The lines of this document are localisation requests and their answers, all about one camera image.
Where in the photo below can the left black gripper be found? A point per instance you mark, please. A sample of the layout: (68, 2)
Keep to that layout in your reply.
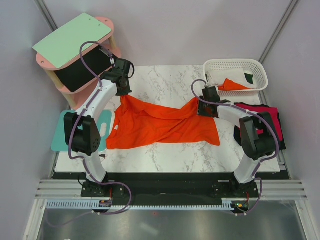
(127, 91)

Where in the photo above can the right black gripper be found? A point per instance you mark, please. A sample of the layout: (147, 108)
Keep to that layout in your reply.
(200, 111)

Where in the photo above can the orange t shirt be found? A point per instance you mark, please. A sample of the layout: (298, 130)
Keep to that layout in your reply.
(230, 85)
(138, 123)

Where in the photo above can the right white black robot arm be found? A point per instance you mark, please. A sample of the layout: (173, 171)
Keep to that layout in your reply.
(258, 135)

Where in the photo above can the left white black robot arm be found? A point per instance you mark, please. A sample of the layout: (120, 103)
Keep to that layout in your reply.
(80, 128)

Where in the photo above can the pink two tier shelf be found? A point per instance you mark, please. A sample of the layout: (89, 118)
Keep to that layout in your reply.
(78, 98)

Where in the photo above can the dark green cloth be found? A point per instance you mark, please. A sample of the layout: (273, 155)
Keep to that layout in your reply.
(249, 78)

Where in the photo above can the black clipboard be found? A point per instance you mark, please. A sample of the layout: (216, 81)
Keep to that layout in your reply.
(79, 73)

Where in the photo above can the folded black t shirt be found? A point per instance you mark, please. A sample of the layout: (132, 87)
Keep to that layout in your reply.
(281, 146)

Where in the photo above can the teal cutting board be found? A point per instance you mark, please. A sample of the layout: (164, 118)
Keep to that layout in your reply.
(104, 125)

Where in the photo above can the mint green board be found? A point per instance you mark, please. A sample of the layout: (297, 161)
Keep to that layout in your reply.
(63, 45)

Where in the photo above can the white cable duct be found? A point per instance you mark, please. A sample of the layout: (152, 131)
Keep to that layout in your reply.
(99, 205)

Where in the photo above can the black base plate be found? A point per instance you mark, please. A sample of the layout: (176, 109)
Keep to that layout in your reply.
(178, 189)

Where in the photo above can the aluminium frame rail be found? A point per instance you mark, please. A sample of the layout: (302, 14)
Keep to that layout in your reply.
(272, 190)

